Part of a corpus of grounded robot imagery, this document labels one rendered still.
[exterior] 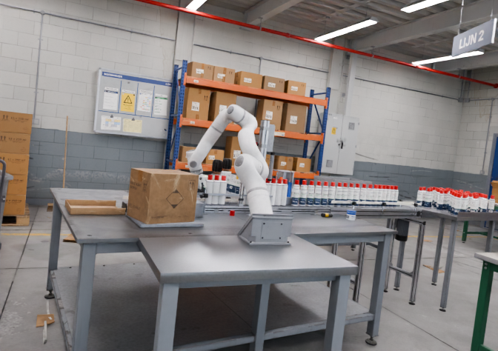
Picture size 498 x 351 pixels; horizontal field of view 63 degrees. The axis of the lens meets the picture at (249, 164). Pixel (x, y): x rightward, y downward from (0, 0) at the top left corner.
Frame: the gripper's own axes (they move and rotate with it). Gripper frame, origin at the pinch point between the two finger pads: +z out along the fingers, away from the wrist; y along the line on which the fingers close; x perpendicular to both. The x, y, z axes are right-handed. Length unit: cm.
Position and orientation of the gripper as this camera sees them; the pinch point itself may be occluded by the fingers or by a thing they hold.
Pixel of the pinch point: (201, 195)
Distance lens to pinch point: 279.1
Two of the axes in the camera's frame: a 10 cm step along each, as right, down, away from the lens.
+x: -8.4, 2.8, -4.6
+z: 1.9, 9.6, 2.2
